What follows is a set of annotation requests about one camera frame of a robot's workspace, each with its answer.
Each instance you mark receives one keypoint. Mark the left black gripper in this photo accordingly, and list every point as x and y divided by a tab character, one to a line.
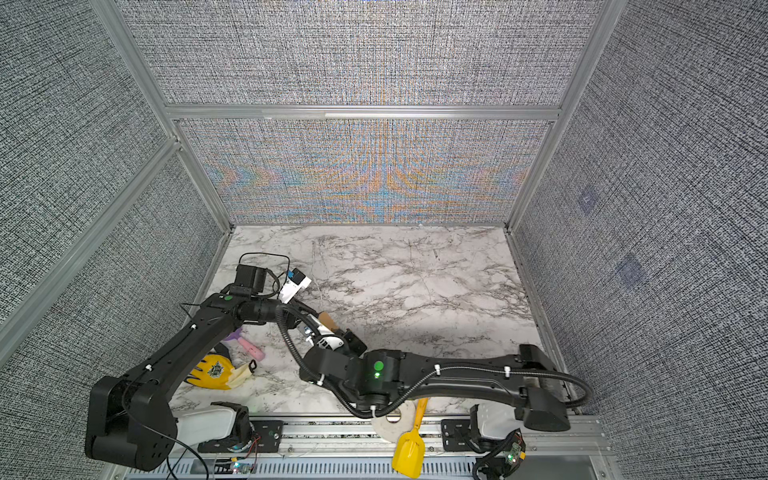
294	311

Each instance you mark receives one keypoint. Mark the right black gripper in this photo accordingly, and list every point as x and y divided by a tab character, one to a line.
351	342

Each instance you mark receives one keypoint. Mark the brown cardboard box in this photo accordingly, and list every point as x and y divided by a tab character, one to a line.
325	319

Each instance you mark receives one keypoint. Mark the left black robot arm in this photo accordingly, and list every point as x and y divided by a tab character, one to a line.
129	420

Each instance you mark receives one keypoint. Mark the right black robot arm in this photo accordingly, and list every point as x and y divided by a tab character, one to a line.
375	383

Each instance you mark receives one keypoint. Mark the yellow work glove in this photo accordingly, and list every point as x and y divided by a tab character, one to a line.
217	372

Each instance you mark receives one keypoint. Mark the yellow plastic toy shovel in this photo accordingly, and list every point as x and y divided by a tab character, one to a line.
410	450

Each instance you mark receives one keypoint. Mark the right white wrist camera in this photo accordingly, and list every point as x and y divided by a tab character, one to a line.
328	339

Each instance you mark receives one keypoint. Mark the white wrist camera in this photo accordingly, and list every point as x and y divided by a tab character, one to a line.
328	339
296	281

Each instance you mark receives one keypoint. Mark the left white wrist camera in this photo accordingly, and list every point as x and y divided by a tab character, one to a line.
296	281

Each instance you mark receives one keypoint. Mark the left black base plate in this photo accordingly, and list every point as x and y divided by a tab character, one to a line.
245	436

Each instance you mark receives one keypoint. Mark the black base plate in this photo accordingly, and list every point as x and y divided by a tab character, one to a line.
486	425
245	436

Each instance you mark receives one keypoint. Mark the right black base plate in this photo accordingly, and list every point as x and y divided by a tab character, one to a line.
486	425

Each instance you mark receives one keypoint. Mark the aluminium front frame rail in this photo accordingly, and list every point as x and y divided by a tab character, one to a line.
340	447

